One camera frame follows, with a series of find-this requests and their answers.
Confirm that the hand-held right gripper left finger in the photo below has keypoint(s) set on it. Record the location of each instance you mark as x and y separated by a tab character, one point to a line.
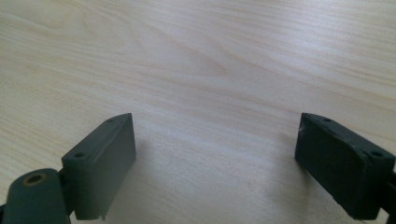
96	161

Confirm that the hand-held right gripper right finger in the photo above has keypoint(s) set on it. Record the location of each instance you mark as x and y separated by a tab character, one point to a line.
339	165

